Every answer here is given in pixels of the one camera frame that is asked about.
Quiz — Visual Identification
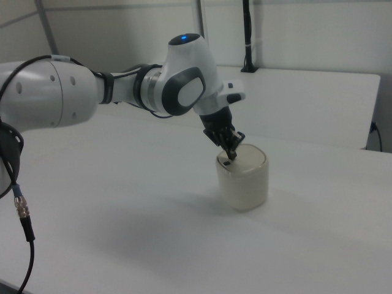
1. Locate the cream plastic trash bin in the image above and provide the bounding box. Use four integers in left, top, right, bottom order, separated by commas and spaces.
215, 143, 270, 213

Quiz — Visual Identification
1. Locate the black cable at table end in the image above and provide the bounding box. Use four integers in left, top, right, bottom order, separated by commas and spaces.
369, 121, 383, 153

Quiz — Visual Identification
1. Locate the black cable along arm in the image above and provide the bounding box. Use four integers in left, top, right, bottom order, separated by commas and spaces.
0, 54, 172, 119

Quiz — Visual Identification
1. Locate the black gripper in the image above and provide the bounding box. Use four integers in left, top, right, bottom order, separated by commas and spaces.
199, 107, 246, 160

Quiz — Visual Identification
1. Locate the black cable with metal connector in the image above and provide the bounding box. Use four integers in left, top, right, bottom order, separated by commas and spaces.
0, 118, 36, 294

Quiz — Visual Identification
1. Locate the black camera mount pole clamp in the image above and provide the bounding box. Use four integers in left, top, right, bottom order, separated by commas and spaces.
240, 0, 258, 74

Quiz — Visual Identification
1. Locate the grey metal frame post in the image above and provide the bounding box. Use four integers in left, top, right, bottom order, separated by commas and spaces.
33, 0, 59, 56
194, 0, 213, 42

